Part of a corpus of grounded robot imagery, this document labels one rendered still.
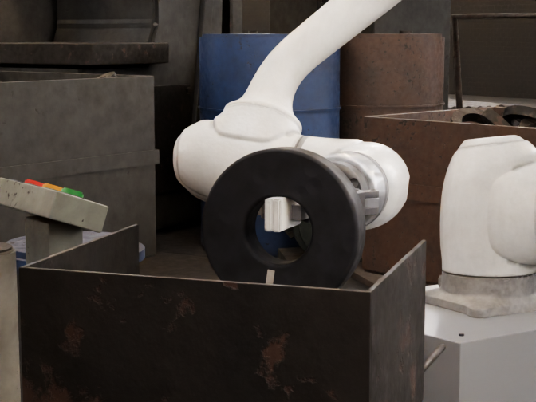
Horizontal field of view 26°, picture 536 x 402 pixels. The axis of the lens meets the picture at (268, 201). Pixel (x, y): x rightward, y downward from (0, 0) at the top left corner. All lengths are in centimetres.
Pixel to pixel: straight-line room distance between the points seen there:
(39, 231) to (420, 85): 298
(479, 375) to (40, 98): 226
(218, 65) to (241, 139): 322
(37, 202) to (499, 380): 87
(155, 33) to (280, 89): 364
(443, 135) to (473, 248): 173
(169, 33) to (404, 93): 107
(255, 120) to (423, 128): 222
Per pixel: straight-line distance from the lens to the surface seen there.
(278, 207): 106
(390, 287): 83
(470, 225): 184
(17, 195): 216
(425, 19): 626
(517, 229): 182
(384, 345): 83
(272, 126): 140
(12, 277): 206
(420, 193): 362
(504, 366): 171
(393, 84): 485
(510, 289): 186
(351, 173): 125
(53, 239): 212
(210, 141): 141
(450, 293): 189
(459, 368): 165
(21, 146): 363
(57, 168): 372
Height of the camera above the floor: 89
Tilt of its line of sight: 8 degrees down
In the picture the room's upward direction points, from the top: straight up
